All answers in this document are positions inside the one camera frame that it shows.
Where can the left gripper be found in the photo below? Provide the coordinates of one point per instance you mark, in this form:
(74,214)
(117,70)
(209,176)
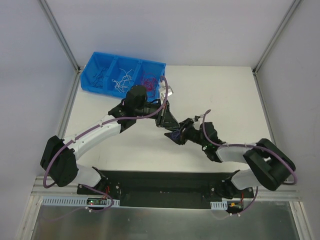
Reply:
(161,114)

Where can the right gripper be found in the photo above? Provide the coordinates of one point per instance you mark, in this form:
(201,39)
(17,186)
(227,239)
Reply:
(187,129)

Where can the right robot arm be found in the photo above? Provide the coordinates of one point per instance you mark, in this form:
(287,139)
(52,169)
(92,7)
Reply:
(268,166)

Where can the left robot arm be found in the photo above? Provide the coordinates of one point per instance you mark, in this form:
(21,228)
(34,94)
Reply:
(60,156)

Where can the blue compartment bin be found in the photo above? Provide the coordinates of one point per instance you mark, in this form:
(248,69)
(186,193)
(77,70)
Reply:
(114,75)

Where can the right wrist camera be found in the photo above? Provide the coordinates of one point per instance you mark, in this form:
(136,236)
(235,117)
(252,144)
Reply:
(197,118)

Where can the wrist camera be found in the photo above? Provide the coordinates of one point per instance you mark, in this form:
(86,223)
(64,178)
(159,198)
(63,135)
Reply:
(197,118)
(162,91)

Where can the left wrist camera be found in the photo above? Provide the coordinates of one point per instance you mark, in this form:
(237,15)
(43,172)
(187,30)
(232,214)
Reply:
(162,91)

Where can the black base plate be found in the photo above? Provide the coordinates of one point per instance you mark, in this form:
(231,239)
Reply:
(179,190)

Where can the right white cable duct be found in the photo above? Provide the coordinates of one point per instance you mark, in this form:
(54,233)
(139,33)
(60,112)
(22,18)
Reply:
(219,205)

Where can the white cable duct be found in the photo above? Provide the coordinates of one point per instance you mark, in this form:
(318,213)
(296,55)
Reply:
(219,205)
(69,201)

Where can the left white cable duct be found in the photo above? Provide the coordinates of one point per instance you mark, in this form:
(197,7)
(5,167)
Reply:
(69,201)

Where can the aluminium front rail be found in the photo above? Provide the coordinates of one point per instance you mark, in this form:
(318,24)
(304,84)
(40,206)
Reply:
(284,194)

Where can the right aluminium frame post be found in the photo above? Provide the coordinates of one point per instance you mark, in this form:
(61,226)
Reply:
(294,6)

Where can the aluminium frame post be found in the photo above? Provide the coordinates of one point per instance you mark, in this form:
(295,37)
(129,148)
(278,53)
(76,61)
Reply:
(59,34)
(294,6)

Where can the left aluminium frame post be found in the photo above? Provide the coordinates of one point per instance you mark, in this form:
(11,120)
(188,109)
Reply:
(59,34)

